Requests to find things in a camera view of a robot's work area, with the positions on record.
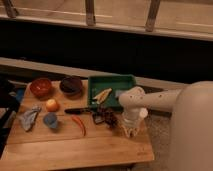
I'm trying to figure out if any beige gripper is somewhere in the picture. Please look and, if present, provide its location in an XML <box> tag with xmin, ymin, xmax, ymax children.
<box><xmin>122</xmin><ymin>122</ymin><xmax>140</xmax><ymax>138</ymax></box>

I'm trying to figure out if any black handled knife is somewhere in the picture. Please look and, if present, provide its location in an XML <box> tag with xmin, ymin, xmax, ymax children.
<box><xmin>64</xmin><ymin>108</ymin><xmax>95</xmax><ymax>115</ymax></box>

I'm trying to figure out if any green plastic tray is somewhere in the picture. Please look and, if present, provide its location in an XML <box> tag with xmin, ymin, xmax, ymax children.
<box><xmin>87</xmin><ymin>75</ymin><xmax>136</xmax><ymax>108</ymax></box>

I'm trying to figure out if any grey crumpled cloth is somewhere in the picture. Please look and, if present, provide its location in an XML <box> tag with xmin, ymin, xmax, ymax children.
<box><xmin>18</xmin><ymin>105</ymin><xmax>41</xmax><ymax>131</ymax></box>

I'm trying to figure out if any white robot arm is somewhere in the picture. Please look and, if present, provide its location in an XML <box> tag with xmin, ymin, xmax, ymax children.
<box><xmin>119</xmin><ymin>81</ymin><xmax>213</xmax><ymax>171</ymax></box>

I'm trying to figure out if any red chili pepper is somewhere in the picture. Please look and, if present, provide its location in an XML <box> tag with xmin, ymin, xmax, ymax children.
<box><xmin>71</xmin><ymin>115</ymin><xmax>86</xmax><ymax>136</ymax></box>

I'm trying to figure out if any blue small cup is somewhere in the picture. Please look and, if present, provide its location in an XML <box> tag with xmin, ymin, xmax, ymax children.
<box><xmin>43</xmin><ymin>112</ymin><xmax>58</xmax><ymax>129</ymax></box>

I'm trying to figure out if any grey sponge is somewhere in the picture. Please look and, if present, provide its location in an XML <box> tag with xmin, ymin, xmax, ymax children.
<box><xmin>115</xmin><ymin>90</ymin><xmax>124</xmax><ymax>98</ymax></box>

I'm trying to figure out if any wooden cutting board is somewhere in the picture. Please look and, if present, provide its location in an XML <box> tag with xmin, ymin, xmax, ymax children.
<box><xmin>1</xmin><ymin>82</ymin><xmax>154</xmax><ymax>168</ymax></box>

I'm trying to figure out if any red-orange bowl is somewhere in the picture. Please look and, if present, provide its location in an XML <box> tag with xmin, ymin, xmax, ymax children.
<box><xmin>30</xmin><ymin>78</ymin><xmax>52</xmax><ymax>98</ymax></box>

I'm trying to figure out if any orange round fruit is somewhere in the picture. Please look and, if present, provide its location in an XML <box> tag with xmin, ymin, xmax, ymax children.
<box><xmin>46</xmin><ymin>99</ymin><xmax>59</xmax><ymax>112</ymax></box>

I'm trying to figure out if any black object at left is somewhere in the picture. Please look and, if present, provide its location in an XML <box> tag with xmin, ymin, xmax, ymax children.
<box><xmin>0</xmin><ymin>77</ymin><xmax>20</xmax><ymax>156</ymax></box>

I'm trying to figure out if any dark brown bowl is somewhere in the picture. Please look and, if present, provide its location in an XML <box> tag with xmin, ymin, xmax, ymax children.
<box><xmin>59</xmin><ymin>76</ymin><xmax>83</xmax><ymax>96</ymax></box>

